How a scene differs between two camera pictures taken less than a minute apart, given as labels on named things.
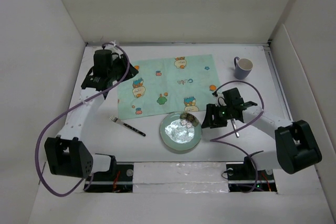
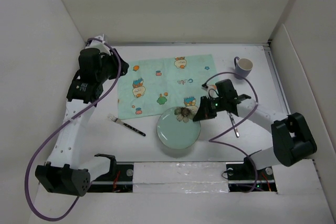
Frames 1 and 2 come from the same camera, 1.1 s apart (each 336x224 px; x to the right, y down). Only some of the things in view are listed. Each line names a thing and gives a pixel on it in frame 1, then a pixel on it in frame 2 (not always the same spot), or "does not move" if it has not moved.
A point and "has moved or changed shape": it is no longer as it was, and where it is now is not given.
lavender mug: [243, 67] does not move
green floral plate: [175, 146] has moved or changed shape
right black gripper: [211, 109] to [203, 112]
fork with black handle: [117, 120] does not move
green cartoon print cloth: [166, 84] does not move
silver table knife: [235, 127] does not move
